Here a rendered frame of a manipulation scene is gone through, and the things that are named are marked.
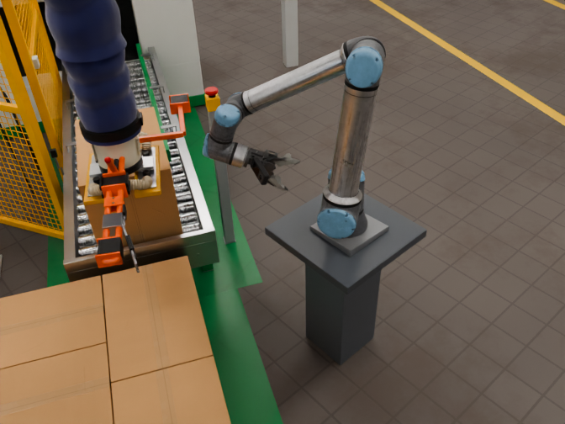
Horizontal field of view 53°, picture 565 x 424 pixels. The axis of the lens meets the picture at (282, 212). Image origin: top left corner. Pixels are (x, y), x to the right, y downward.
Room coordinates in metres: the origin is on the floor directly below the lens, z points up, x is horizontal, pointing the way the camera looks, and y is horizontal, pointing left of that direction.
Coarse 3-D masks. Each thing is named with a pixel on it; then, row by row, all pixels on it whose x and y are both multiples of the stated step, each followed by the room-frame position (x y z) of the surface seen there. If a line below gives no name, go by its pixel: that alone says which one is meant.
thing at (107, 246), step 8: (104, 240) 1.32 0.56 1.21; (112, 240) 1.31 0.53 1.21; (120, 240) 1.32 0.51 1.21; (104, 248) 1.28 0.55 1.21; (112, 248) 1.28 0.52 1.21; (120, 248) 1.28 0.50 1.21; (96, 256) 1.25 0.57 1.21; (104, 256) 1.25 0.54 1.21; (112, 256) 1.25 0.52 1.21; (120, 256) 1.26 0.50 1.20; (120, 264) 1.25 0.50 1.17
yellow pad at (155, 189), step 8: (144, 152) 1.97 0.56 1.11; (152, 152) 2.00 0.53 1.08; (136, 176) 1.84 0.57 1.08; (144, 176) 1.82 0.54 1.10; (152, 176) 1.83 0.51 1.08; (160, 176) 1.85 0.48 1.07; (152, 184) 1.78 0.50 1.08; (160, 184) 1.78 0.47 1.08; (136, 192) 1.74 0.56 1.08; (144, 192) 1.74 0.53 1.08; (152, 192) 1.74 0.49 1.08; (160, 192) 1.74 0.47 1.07
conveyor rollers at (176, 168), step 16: (128, 64) 4.10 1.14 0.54; (144, 80) 3.80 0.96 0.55; (144, 96) 3.58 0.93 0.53; (160, 96) 3.54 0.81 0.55; (160, 112) 3.35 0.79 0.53; (176, 160) 2.75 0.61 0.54; (176, 176) 2.58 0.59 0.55; (176, 192) 2.47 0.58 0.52; (80, 208) 2.34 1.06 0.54; (192, 208) 2.31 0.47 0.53; (192, 224) 2.16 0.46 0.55; (80, 240) 2.08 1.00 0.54; (80, 256) 1.98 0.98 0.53
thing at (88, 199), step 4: (92, 156) 1.99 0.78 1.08; (92, 160) 1.96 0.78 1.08; (88, 164) 1.94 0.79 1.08; (88, 168) 1.91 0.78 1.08; (88, 172) 1.88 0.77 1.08; (88, 176) 1.86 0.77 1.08; (88, 180) 1.83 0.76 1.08; (92, 180) 1.82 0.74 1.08; (96, 180) 1.79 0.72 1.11; (88, 184) 1.80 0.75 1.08; (84, 196) 1.73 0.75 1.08; (88, 196) 1.72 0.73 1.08; (92, 196) 1.72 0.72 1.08; (96, 196) 1.72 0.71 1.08; (100, 196) 1.72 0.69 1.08; (84, 200) 1.70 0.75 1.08; (88, 200) 1.70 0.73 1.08; (92, 200) 1.70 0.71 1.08; (96, 200) 1.70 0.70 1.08; (100, 200) 1.70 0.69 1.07; (88, 204) 1.70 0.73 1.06
